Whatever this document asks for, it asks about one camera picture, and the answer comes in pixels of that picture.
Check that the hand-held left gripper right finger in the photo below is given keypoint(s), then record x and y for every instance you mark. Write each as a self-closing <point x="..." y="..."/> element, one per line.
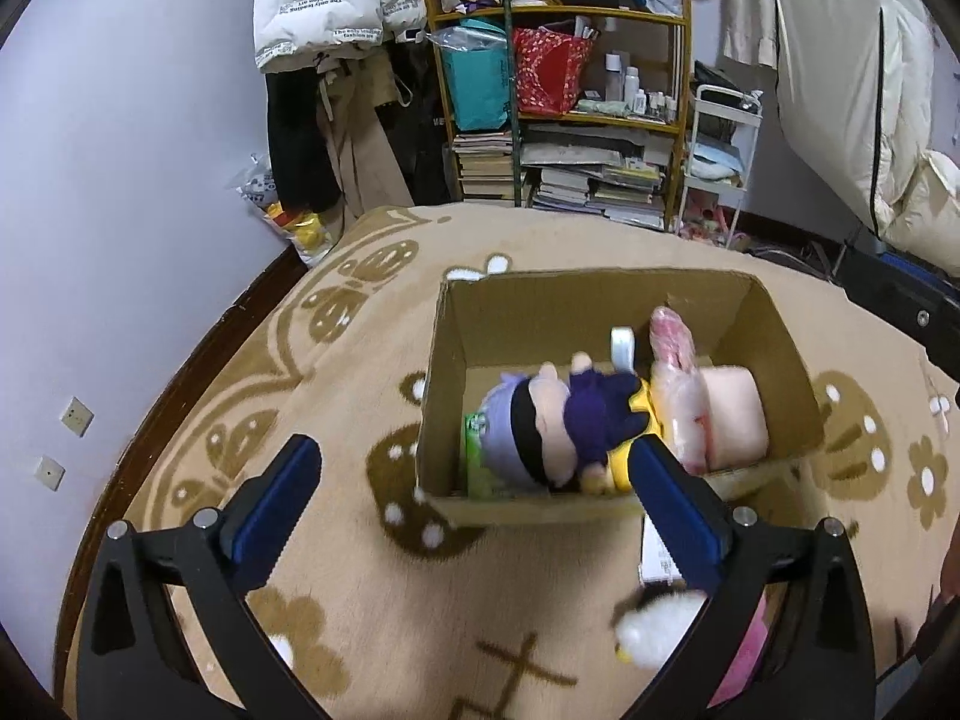
<point x="679" y="521"/>

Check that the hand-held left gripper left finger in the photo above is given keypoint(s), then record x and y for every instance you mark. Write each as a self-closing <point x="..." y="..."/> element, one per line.
<point x="270" y="517"/>

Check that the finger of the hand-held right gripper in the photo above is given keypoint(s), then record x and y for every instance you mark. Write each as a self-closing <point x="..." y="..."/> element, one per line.
<point x="915" y="300"/>

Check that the yellow dog plush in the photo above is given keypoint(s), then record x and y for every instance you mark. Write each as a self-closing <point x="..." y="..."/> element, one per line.
<point x="626" y="469"/>

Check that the pink plastic-wrapped packet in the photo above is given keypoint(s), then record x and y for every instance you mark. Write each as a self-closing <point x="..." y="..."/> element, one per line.
<point x="679" y="405"/>

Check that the pink swirl roll plush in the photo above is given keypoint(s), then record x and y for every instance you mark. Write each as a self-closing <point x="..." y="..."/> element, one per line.
<point x="735" y="412"/>

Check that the purple-haired plush doll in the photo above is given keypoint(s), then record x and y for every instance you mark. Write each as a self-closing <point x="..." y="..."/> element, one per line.
<point x="555" y="420"/>

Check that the green tissue packet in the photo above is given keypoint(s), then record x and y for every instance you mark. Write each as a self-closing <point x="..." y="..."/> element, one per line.
<point x="480" y="476"/>

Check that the cardboard box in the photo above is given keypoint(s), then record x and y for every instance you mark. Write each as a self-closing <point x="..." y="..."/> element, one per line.
<point x="525" y="315"/>

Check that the white labelled packet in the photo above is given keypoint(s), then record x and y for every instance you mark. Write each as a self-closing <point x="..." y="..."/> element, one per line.
<point x="654" y="547"/>

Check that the cream duvet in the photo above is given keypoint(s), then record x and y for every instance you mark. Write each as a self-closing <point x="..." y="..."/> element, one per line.
<point x="930" y="217"/>

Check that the white fluffy plush toy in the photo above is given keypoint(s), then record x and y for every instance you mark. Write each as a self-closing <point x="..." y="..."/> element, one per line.
<point x="652" y="630"/>

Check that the beige floral rug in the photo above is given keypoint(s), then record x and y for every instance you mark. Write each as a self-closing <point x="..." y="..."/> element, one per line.
<point x="300" y="390"/>

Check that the light blue cloth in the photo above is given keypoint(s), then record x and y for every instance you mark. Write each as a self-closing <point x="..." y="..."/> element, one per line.
<point x="712" y="163"/>

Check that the white padded mattress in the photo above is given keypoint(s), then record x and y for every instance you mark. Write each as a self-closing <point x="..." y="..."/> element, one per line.
<point x="832" y="52"/>

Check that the white trolley cart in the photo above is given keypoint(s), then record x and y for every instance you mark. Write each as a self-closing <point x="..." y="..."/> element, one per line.
<point x="724" y="94"/>

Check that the plastic bag of toys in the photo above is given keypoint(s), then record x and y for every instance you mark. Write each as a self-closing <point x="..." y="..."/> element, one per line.
<point x="300" y="229"/>

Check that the black bag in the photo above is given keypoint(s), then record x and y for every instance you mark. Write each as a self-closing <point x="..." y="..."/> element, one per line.
<point x="720" y="75"/>

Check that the large pile of books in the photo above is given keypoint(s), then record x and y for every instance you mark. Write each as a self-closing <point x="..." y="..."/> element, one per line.
<point x="592" y="187"/>

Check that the group of toiletry bottles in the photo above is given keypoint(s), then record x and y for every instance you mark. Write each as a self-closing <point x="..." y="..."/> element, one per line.
<point x="634" y="90"/>

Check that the black hanging coat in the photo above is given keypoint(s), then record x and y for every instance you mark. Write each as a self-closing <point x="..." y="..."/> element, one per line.
<point x="300" y="150"/>

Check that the beige hanging garment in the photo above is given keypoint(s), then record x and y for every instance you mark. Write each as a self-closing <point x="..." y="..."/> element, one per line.
<point x="367" y="157"/>

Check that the small stack of books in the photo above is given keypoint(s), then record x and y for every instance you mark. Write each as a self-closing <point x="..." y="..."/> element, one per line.
<point x="484" y="169"/>

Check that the black hanging garment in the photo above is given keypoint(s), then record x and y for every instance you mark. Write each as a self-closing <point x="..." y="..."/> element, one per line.
<point x="420" y="135"/>

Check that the red patterned bag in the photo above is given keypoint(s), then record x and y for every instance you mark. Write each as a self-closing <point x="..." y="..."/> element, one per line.
<point x="551" y="75"/>

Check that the teal bag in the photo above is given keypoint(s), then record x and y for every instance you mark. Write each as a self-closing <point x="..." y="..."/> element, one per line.
<point x="476" y="94"/>

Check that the wooden shelf rack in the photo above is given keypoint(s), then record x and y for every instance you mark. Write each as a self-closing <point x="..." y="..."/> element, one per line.
<point x="487" y="13"/>

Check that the clear plastic bag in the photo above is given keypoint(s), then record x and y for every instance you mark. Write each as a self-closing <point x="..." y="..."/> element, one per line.
<point x="465" y="36"/>

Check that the white puffer jacket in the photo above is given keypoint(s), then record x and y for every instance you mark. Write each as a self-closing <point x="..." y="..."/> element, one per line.
<point x="322" y="0"/>

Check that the white wall socket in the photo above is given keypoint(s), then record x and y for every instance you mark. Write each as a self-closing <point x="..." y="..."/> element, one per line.
<point x="49" y="473"/>
<point x="77" y="415"/>

